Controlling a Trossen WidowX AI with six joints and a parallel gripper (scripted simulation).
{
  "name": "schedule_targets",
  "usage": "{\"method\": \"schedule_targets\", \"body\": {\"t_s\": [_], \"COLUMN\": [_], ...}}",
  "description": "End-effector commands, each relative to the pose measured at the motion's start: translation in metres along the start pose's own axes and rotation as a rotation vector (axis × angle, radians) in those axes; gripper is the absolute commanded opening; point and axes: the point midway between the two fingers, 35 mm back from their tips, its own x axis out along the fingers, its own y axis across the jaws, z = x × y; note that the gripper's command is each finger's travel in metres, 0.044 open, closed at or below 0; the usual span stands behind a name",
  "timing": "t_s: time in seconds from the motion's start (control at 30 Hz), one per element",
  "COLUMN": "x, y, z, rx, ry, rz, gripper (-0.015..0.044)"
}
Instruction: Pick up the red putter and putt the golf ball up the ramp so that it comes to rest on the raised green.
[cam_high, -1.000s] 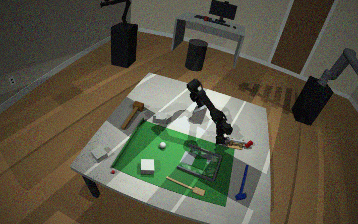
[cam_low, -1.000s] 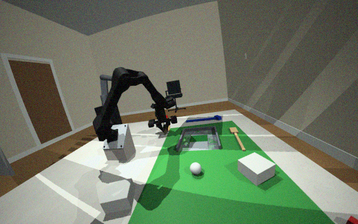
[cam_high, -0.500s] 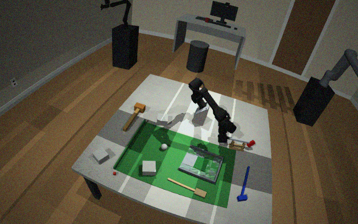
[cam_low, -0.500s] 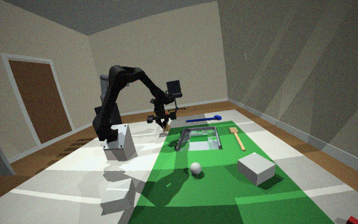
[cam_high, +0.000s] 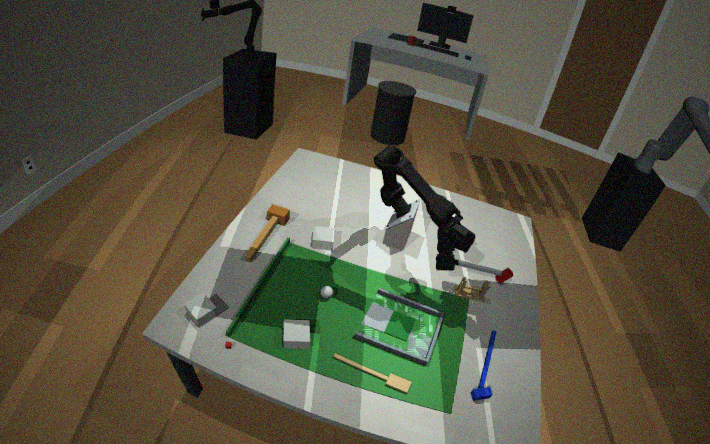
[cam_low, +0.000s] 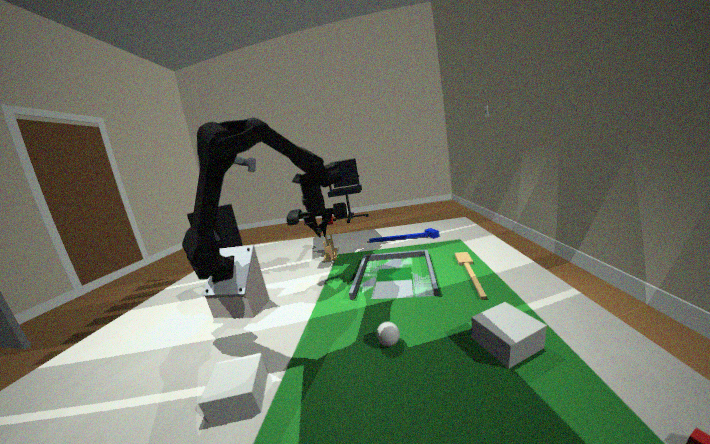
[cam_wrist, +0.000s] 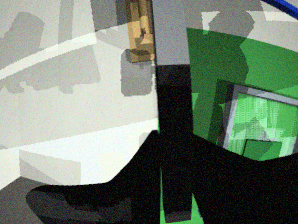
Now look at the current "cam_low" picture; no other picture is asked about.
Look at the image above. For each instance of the white golf ball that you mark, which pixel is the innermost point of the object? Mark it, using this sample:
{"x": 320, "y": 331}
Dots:
{"x": 388, "y": 334}

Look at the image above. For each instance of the blue putter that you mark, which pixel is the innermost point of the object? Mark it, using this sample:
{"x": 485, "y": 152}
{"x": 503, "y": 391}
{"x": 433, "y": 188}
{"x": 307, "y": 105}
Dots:
{"x": 432, "y": 233}

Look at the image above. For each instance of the red putter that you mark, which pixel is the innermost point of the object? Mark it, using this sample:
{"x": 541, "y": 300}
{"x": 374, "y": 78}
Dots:
{"x": 319, "y": 228}

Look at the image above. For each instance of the green flat mat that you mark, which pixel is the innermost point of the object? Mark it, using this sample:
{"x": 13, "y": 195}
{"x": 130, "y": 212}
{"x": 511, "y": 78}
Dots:
{"x": 436, "y": 385}

